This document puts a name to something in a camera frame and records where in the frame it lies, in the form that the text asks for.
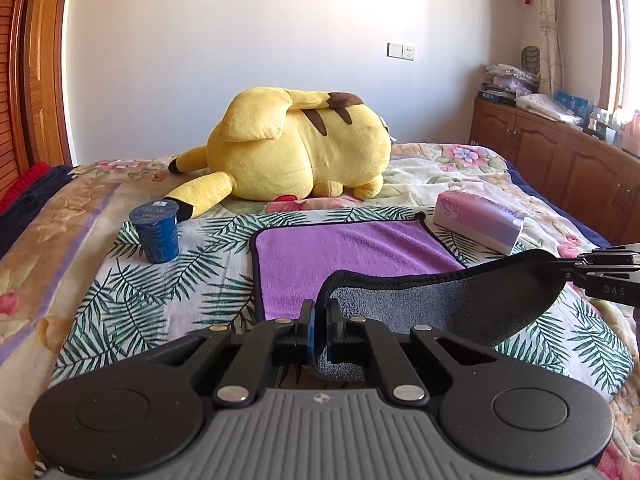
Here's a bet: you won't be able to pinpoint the red cloth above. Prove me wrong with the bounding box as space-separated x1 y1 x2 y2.
0 162 54 216

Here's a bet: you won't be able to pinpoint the wooden cabinet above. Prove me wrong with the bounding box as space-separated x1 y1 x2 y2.
469 97 640 247

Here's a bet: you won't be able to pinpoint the dark blue bed sheet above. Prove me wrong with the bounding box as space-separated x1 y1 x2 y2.
504 159 613 252

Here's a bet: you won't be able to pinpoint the folded white cloth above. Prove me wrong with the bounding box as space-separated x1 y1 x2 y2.
515 92 587 125

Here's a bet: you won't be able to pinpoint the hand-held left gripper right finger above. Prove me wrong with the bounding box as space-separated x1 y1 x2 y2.
326 298 501 407

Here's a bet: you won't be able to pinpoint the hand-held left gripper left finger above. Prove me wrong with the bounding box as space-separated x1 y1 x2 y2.
142 300 318 407

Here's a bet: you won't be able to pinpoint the blue boxes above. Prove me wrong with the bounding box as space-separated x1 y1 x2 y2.
554 90 592 117

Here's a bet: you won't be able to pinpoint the dark blue cloth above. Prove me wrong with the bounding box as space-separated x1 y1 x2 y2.
0 164 77 258

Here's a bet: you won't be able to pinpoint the yellow plush toy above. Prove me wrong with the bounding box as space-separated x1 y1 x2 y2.
160 87 394 222

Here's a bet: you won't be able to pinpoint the wooden window frame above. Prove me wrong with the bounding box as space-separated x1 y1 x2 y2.
594 0 640 113

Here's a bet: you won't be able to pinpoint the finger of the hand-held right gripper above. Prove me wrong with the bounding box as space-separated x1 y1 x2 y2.
574 244 640 267
547 258 640 307

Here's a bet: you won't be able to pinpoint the stack of books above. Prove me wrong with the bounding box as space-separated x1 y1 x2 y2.
476 62 542 107

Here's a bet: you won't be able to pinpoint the purple and grey towel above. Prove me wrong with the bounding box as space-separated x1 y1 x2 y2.
250 212 569 382

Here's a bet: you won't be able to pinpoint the green hand fan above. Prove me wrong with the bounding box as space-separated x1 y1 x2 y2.
520 45 543 77

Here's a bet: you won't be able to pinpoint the purple tissue pack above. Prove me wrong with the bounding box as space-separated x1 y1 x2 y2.
432 190 525 255

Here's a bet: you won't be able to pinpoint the patterned curtain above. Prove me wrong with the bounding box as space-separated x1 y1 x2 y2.
526 0 567 99

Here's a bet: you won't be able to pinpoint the blue cup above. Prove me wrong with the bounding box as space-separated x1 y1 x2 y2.
128 199 181 265

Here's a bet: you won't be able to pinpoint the leaf print white cloth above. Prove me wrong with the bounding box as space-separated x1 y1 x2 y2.
50 207 635 398

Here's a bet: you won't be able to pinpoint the wooden wardrobe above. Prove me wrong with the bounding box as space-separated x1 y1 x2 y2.
0 0 77 201

